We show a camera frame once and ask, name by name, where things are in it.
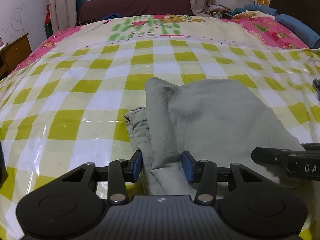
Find pink floral quilt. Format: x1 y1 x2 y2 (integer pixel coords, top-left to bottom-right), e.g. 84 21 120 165
16 11 307 70

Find red green bag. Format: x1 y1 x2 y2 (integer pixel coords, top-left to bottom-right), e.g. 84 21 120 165
44 5 53 38

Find blue pillow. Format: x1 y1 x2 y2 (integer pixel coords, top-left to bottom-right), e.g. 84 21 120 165
232 4 319 49

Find grey-green pants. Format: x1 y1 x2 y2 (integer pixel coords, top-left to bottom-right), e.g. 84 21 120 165
125 77 305 197

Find maroon sofa bench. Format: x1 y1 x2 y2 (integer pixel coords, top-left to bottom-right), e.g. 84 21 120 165
79 0 193 24

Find wooden side cabinet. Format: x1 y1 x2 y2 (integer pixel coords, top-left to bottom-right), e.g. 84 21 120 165
0 33 32 79

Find left beige curtain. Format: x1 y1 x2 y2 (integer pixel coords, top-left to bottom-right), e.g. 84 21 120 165
49 0 76 33

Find dark wooden headboard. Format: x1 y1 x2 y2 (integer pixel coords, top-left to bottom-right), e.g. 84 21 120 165
270 0 320 34

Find green checked plastic bed sheet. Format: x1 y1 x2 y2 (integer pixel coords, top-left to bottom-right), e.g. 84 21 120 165
1 37 319 239

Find folded black garment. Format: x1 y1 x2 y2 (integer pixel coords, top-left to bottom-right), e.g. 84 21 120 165
0 144 8 187

